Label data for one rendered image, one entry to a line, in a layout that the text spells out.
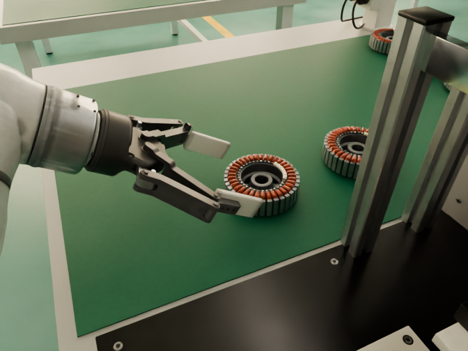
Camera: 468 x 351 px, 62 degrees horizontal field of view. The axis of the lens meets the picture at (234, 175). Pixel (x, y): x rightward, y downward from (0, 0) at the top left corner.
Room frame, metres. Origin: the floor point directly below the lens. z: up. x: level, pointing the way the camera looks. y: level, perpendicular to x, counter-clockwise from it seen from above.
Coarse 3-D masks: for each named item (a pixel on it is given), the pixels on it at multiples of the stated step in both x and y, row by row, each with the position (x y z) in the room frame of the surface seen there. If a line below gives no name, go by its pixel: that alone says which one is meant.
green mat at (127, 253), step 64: (256, 64) 0.92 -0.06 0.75; (320, 64) 0.92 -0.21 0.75; (384, 64) 0.92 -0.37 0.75; (192, 128) 0.63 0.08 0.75; (256, 128) 0.63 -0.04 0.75; (320, 128) 0.63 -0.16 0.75; (64, 192) 0.45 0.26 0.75; (128, 192) 0.45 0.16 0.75; (320, 192) 0.45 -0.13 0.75; (128, 256) 0.32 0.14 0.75; (192, 256) 0.32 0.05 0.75; (256, 256) 0.32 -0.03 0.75
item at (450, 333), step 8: (464, 304) 0.16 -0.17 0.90; (456, 312) 0.16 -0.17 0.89; (464, 312) 0.16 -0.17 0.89; (464, 320) 0.15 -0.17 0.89; (448, 328) 0.15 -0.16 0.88; (456, 328) 0.15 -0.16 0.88; (464, 328) 0.15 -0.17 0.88; (440, 336) 0.14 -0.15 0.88; (448, 336) 0.14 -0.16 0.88; (456, 336) 0.14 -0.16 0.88; (464, 336) 0.14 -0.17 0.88; (440, 344) 0.14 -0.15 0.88; (448, 344) 0.14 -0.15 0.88; (456, 344) 0.14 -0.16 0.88; (464, 344) 0.14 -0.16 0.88
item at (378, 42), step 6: (378, 30) 1.05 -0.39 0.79; (384, 30) 1.06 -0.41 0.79; (390, 30) 1.06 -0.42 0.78; (372, 36) 1.02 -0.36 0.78; (378, 36) 1.01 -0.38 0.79; (384, 36) 1.05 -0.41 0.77; (390, 36) 1.04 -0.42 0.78; (372, 42) 1.01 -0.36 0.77; (378, 42) 0.99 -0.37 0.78; (384, 42) 0.98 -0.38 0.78; (390, 42) 0.98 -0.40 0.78; (372, 48) 1.01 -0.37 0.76; (378, 48) 0.99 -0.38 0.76; (384, 48) 0.98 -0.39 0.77; (444, 84) 0.80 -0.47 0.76; (450, 90) 0.77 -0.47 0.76
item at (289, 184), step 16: (240, 160) 0.48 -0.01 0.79; (256, 160) 0.48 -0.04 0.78; (272, 160) 0.48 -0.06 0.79; (224, 176) 0.44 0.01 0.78; (240, 176) 0.45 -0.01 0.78; (256, 176) 0.45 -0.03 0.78; (272, 176) 0.47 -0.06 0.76; (288, 176) 0.44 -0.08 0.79; (240, 192) 0.41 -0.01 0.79; (256, 192) 0.40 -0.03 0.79; (272, 192) 0.40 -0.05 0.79; (288, 192) 0.41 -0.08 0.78; (272, 208) 0.39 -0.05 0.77
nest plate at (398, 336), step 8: (408, 328) 0.21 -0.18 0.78; (392, 336) 0.20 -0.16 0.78; (400, 336) 0.20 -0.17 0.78; (408, 336) 0.20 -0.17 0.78; (416, 336) 0.20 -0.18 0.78; (376, 344) 0.19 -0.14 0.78; (384, 344) 0.19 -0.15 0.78; (392, 344) 0.19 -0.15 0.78; (400, 344) 0.19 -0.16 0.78; (408, 344) 0.19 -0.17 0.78; (416, 344) 0.19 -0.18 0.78
